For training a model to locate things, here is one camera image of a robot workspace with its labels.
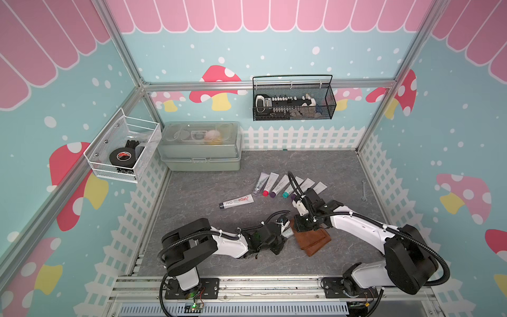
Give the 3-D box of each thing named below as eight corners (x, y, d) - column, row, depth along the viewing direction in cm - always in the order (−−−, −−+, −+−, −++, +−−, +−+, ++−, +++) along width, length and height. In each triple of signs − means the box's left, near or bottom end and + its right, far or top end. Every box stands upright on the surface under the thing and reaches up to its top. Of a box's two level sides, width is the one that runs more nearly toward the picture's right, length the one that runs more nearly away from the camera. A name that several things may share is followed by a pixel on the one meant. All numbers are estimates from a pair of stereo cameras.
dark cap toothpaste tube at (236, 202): (220, 210, 97) (219, 207, 95) (219, 205, 99) (218, 202, 97) (253, 202, 100) (253, 199, 98) (251, 197, 102) (251, 194, 100)
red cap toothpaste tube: (260, 194, 103) (260, 191, 101) (270, 175, 112) (271, 171, 109) (267, 197, 102) (267, 194, 100) (277, 177, 111) (278, 174, 108)
